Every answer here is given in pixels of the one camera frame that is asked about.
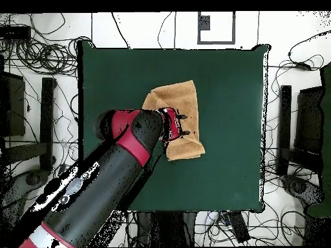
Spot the black power strip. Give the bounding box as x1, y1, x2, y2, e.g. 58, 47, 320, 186
228, 211, 251, 243

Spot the green hanging cloth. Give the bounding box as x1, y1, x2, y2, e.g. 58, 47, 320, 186
306, 63, 331, 218

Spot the dark green table cloth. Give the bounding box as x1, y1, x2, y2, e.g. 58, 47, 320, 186
77, 39, 271, 214

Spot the coiled black cable bundle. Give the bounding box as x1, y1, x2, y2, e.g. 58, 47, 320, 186
15, 36, 94, 77

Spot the black equipment box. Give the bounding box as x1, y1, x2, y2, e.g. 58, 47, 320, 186
294, 86, 325, 156
0, 70, 26, 138

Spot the grey office chair base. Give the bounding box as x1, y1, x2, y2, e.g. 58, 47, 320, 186
281, 174, 325, 207
0, 169, 51, 233

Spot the flat black box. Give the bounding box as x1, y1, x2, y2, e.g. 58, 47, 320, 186
0, 25, 32, 41

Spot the black stand frame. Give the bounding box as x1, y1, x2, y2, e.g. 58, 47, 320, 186
3, 77, 57, 172
275, 85, 323, 178

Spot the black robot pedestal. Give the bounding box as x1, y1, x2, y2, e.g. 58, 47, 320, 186
135, 210, 197, 247

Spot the tan terry towel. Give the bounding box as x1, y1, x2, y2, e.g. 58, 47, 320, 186
142, 79, 206, 161

